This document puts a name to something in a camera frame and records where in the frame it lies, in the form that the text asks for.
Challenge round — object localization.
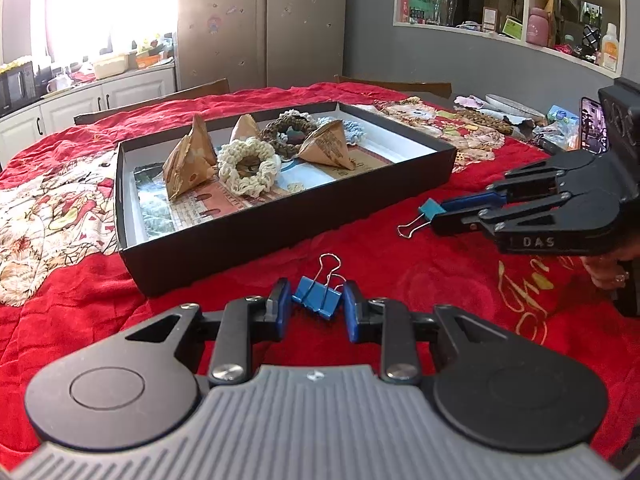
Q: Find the white kitchen cabinet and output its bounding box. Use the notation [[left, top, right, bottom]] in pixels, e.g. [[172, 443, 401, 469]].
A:
[[1, 60, 176, 167]]

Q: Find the brown crochet scrunchie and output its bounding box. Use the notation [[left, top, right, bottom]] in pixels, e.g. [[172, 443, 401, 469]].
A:
[[259, 110, 319, 160]]

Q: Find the black shallow box tray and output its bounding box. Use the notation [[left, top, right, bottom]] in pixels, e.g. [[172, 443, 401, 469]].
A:
[[115, 102, 457, 296]]

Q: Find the dark wooden chair back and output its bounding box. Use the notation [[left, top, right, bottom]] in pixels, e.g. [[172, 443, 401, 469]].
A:
[[74, 78, 230, 126]]

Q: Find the blue binder clip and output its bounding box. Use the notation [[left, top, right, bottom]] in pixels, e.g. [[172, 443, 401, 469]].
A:
[[293, 252, 346, 320]]

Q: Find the black microwave oven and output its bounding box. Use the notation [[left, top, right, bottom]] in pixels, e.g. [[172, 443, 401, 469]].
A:
[[0, 61, 37, 115]]

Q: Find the green card on shelf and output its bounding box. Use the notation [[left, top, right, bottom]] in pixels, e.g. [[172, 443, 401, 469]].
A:
[[408, 0, 442, 25]]

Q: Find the light blue crochet scrunchie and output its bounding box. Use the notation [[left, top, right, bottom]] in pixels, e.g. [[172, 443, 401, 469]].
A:
[[317, 116, 364, 146]]

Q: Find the person's right hand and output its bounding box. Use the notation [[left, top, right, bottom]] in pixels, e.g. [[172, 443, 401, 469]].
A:
[[580, 233, 640, 290]]

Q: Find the brown beaded mat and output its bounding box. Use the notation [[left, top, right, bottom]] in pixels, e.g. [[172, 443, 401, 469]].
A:
[[457, 108, 513, 136]]

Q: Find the brown triangular snack packet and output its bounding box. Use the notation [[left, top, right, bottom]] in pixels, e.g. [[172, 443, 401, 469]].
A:
[[163, 115, 217, 202]]

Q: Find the cream crochet scrunchie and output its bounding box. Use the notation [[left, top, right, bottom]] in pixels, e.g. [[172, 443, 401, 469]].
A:
[[217, 136, 281, 198]]

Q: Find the cream plastic container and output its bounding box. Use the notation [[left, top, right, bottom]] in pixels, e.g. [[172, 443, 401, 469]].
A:
[[93, 54, 129, 80]]

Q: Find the white mug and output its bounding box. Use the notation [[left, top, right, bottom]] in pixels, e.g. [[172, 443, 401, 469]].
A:
[[47, 73, 73, 93]]

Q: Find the red quilted bedspread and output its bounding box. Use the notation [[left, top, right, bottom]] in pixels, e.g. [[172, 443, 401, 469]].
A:
[[1, 84, 639, 470]]

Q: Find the white wall shelf unit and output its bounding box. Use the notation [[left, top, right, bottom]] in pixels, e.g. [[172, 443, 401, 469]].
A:
[[393, 0, 627, 78]]

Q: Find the teal binder clip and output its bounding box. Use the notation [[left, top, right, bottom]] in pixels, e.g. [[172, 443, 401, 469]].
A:
[[396, 198, 445, 240]]

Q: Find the silver double door refrigerator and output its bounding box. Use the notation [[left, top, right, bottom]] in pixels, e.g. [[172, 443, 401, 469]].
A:
[[175, 0, 346, 90]]

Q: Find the smartphone on gripper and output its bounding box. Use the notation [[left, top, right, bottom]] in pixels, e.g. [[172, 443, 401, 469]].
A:
[[579, 96, 608, 154]]

